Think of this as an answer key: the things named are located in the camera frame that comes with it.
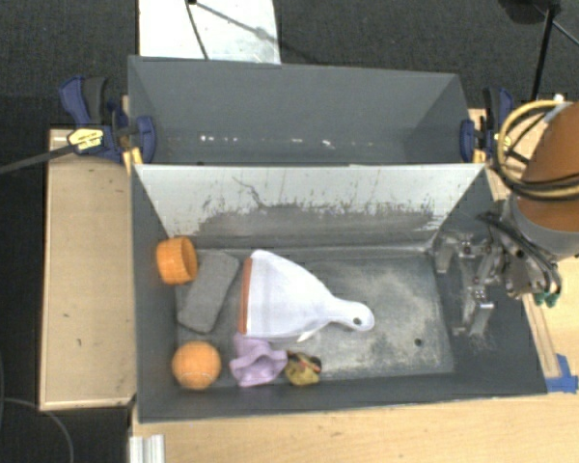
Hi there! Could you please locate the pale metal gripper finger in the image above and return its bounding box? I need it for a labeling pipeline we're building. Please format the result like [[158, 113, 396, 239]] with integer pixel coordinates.
[[453, 277, 497, 339], [431, 232, 479, 276]]

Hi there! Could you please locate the white dustpan with orange edge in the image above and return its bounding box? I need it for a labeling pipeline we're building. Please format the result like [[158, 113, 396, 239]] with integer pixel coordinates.
[[236, 249, 376, 343]]

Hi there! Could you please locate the yellow and black toy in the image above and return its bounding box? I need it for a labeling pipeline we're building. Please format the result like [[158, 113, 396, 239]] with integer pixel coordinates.
[[283, 351, 323, 387]]

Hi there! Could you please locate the grey metal bin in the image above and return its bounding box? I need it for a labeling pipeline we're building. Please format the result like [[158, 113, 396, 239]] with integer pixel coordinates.
[[126, 54, 549, 424]]

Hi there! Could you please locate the purple cloth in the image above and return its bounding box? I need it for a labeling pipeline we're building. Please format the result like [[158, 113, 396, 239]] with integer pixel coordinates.
[[228, 331, 290, 389]]

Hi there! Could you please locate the grey sponge block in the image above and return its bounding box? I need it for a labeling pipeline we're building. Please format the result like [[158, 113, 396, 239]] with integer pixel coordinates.
[[176, 250, 241, 336]]

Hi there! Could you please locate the orange plastic cup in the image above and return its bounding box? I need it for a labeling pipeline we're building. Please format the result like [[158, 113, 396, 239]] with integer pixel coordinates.
[[154, 236, 200, 286]]

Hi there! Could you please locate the orange ball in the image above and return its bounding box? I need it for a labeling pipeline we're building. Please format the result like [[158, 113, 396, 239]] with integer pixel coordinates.
[[170, 340, 223, 392]]

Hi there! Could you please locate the pale wood board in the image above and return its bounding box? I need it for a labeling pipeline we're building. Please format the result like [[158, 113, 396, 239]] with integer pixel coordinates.
[[38, 127, 139, 412]]

